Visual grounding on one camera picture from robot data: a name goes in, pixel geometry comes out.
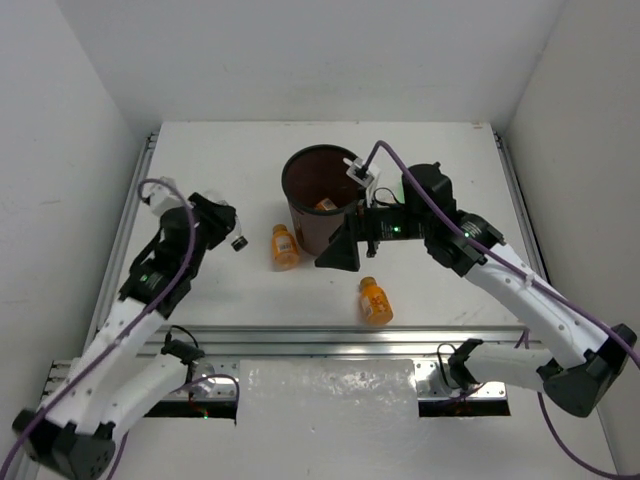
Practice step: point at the aluminium side rail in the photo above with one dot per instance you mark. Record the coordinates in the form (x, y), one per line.
(522, 214)
(109, 285)

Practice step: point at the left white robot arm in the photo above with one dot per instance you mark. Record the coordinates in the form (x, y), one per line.
(77, 428)

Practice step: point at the small orange juice bottle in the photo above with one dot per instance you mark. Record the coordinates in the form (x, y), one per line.
(325, 205)

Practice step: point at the brown plastic bin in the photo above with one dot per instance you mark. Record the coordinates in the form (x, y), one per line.
(310, 175)

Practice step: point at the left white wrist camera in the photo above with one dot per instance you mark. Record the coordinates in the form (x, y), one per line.
(161, 195)

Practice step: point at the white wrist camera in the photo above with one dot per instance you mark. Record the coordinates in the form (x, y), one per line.
(161, 195)
(365, 175)

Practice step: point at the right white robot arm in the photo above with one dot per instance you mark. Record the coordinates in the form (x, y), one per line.
(578, 361)

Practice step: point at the clear bottle black label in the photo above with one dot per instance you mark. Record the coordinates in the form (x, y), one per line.
(235, 238)

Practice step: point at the left aluminium side rail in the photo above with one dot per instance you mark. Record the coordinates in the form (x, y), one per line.
(109, 285)

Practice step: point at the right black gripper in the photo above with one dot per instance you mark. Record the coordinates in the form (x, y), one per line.
(341, 251)

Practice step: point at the right aluminium side rail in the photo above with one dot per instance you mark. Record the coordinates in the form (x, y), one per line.
(522, 214)

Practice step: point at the aluminium front rail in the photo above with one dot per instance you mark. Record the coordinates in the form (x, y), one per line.
(428, 349)

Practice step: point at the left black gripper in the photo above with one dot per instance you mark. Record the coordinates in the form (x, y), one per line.
(216, 217)

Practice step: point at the orange bottle barcode label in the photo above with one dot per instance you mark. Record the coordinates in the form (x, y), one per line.
(284, 248)

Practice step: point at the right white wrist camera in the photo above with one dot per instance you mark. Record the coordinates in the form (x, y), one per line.
(365, 175)

